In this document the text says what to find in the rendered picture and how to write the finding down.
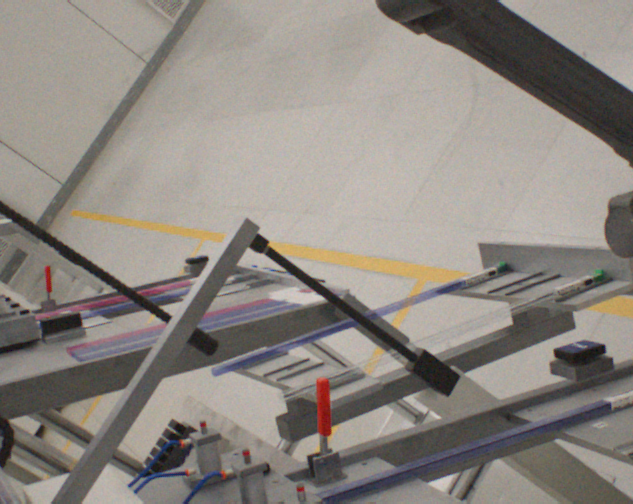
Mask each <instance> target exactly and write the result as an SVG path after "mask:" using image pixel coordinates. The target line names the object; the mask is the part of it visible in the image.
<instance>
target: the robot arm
mask: <svg viewBox="0 0 633 504"><path fill-rule="evenodd" d="M375 4H376V6H377V8H378V9H379V11H380V12H381V13H384V14H385V16H386V17H387V18H388V19H390V20H392V21H395V22H397V23H399V24H401V25H402V26H404V27H405V29H407V30H410V31H411V32H413V33H414V34H416V35H421V34H426V35H428V36H429V37H431V38H432V39H434V40H437V42H439V43H442V44H444V45H448V46H451V47H453V48H455V49H457V50H459V51H461V52H463V53H465V54H467V56H468V57H470V58H472V59H473V60H476V61H478V62H479V63H481V64H482V65H484V66H485V67H487V69H490V70H491V71H493V72H494V73H496V74H498V75H499V76H501V77H503V78H505V79H506V80H508V82H510V83H511V84H513V85H514V86H517V87H519V88H520V89H522V90H523V91H525V92H526V93H529V95H531V96H532V97H534V98H535V99H537V100H538V101H540V102H543V103H544V104H546V105H547V106H549V107H551V109H552V110H555V111H556V112H558V113H559V114H561V115H563V116H564V117H567V118H568V119H570V120H572V122H573V123H575V124H576V125H578V126H580V127H582V128H584V129H585V130H587V131H588V132H590V133H591V135H594V136H595V137H597V138H598V139H600V140H601V141H603V142H604V143H606V144H607V145H609V146H610V148H611V149H612V150H613V152H614V153H615V154H616V155H619V156H620V157H622V158H624V159H625V160H627V162H628V166H629V167H631V168H633V91H632V90H630V89H628V88H626V87H625V86H623V85H622V83H620V82H619V81H617V80H615V79H613V78H612V77H610V76H609V75H607V74H606V73H605V72H602V71H601V69H599V68H598V67H596V66H595V65H593V64H592V63H589V62H588V61H586V60H585V59H583V58H582V56H580V55H579V54H576V53H575V52H573V51H572V50H570V49H569V48H567V47H566V46H563V45H562V43H560V42H559V41H557V40H556V39H554V38H553V37H550V36H549V35H547V34H546V33H544V32H543V30H541V29H540V28H537V27H536V26H534V25H533V24H531V23H530V22H528V21H527V20H525V19H523V17H522V16H520V15H519V14H517V13H516V12H514V11H512V10H510V9H509V8H507V7H506V6H505V4H503V3H502V2H501V1H498V0H375ZM604 237H606V241H607V244H608V246H609V247H610V249H611V250H612V252H613V253H614V254H615V255H616V256H619V257H621V258H631V257H633V191H631V192H627V193H624V194H621V195H619V194H617V195H616V196H613V197H611V198H610V200H609V202H608V216H607V218H606V221H604Z"/></svg>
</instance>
